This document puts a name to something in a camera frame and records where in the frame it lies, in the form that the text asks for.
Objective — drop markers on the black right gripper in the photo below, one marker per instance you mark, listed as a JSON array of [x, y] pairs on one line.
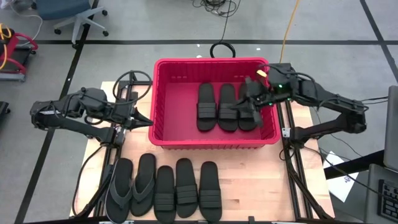
[[259, 91]]

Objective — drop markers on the grey monitor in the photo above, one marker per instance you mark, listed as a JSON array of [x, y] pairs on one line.
[[391, 124]]

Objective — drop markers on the grey desk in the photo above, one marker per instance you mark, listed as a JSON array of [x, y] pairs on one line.
[[371, 202]]

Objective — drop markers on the black keyboard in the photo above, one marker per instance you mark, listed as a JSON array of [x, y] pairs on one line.
[[388, 202]]

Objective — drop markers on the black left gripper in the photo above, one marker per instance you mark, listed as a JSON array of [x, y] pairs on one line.
[[127, 116]]

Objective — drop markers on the black floor bar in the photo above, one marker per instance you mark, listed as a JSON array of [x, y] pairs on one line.
[[354, 165]]

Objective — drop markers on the black slide sandal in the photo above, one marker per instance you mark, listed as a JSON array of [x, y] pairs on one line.
[[206, 93], [210, 177], [245, 124], [227, 93], [164, 180], [186, 174]]

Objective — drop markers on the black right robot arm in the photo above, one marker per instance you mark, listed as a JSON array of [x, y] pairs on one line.
[[342, 124]]

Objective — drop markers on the small black camera box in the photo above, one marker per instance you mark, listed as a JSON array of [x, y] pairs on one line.
[[252, 220]]

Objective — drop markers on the black flip-flop sandal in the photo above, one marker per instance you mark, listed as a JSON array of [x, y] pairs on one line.
[[122, 169], [147, 165]]

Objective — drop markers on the red framed cart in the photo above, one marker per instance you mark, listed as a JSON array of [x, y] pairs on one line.
[[14, 43]]

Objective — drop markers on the white paper sheet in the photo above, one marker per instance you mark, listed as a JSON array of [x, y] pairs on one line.
[[342, 186]]

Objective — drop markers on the blue office chair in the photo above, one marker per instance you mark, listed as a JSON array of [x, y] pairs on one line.
[[62, 7]]

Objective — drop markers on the red plastic bin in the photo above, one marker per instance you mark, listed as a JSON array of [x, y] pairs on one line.
[[180, 109]]

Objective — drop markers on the white frame bracket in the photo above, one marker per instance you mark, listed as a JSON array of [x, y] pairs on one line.
[[285, 132]]

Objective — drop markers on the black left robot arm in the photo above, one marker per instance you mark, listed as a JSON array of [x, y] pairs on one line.
[[62, 123]]

